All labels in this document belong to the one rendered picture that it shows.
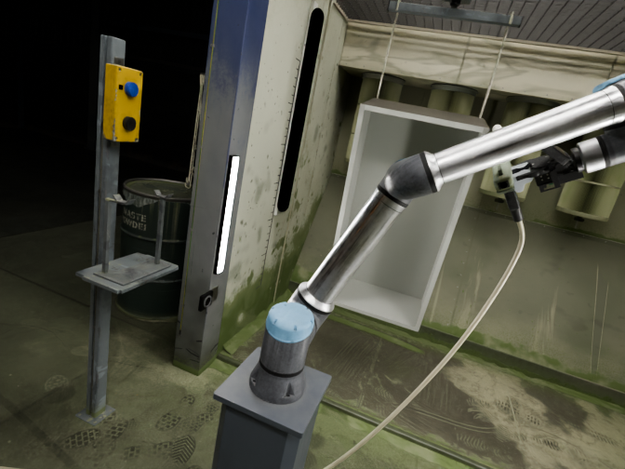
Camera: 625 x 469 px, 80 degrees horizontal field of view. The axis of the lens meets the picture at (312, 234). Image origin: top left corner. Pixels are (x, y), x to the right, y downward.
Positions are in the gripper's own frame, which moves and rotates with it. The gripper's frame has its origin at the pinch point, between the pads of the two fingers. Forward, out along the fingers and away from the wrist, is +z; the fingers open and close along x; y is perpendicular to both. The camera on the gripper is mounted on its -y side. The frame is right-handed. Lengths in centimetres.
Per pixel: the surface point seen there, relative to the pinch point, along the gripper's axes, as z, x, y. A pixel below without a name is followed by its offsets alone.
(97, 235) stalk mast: 140, -30, -44
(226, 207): 121, 20, -21
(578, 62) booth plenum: -51, 188, 27
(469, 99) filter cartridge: 16, 190, 20
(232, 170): 111, 27, -35
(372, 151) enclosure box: 66, 93, 2
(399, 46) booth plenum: 48, 193, -37
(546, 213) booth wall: -8, 189, 133
